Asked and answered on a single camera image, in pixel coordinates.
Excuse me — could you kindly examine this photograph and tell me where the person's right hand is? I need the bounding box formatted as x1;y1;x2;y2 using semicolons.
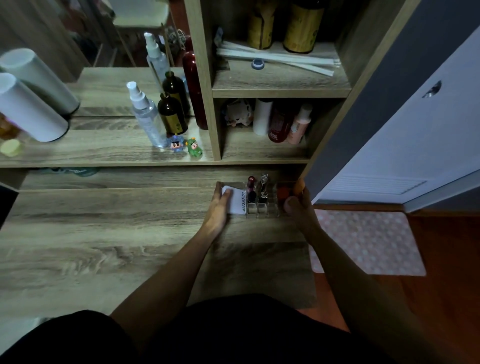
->
283;179;320;243

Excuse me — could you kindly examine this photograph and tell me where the person's left hand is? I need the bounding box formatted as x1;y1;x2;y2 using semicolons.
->
202;182;235;236

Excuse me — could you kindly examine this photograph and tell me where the clear acrylic cosmetics organizer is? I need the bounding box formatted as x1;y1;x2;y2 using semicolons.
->
219;181;301;219

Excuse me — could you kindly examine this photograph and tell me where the person's left forearm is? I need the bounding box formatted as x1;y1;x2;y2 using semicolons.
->
109;224;223;351

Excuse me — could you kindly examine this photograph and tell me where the person's right forearm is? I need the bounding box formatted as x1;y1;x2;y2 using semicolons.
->
301;225;464;364

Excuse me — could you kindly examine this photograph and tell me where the white cosmetic tube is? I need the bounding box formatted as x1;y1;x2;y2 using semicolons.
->
222;186;247;215

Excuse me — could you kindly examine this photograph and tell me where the small red cosmetic jar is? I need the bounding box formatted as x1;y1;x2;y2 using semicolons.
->
277;183;295;204

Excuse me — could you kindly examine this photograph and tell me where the silver capped lipstick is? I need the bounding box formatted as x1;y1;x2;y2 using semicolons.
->
257;173;270;203

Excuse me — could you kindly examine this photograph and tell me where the pink bottle white cap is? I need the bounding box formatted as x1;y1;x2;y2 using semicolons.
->
287;104;313;146

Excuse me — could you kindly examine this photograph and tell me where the dark red lotion bottle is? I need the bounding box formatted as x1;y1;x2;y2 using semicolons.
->
268;100;297;143

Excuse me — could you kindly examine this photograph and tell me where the white cat plush toy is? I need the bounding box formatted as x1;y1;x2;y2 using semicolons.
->
224;99;254;128

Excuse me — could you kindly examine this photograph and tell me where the pink dotted floor mat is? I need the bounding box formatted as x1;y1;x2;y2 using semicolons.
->
308;209;427;277

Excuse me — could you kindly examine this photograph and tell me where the white plastic bottle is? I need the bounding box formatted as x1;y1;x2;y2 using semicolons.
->
252;98;274;136

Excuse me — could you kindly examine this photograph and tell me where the dark amber glass bottle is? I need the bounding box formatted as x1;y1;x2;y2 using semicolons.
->
157;92;188;136

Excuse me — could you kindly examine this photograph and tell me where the wooden shelf unit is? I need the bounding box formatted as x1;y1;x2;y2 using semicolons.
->
0;0;421;319

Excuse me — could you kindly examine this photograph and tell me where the clear spray bottle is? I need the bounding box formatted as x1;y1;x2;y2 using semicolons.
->
126;81;169;148

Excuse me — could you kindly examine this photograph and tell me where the tall dark red bottle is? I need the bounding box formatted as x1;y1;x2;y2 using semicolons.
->
182;50;209;131

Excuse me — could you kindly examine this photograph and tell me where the person's black clothing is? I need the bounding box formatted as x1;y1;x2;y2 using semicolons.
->
0;293;400;364

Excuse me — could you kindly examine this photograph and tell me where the white door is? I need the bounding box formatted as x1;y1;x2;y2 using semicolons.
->
312;23;480;214

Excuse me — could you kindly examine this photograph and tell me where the bundle of white sticks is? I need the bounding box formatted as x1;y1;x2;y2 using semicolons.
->
216;40;341;77

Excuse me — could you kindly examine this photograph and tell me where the teal object under shelf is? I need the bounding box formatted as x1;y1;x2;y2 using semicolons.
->
50;167;100;177

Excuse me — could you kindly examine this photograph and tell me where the vanity mirror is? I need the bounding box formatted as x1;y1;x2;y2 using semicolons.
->
0;0;196;118

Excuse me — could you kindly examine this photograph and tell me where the dark bottle yellow label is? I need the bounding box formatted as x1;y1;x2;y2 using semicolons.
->
283;0;326;54
247;0;278;50

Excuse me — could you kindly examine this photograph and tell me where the white cylinder container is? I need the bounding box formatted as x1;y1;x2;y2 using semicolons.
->
0;73;70;143

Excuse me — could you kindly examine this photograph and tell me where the small pale yellow object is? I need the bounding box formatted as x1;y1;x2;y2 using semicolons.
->
0;139;22;158

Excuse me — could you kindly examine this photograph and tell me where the orange translucent container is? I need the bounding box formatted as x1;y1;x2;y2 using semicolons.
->
0;113;21;140

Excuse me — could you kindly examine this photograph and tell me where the metal door handle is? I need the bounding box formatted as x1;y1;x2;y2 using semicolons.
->
422;80;442;99

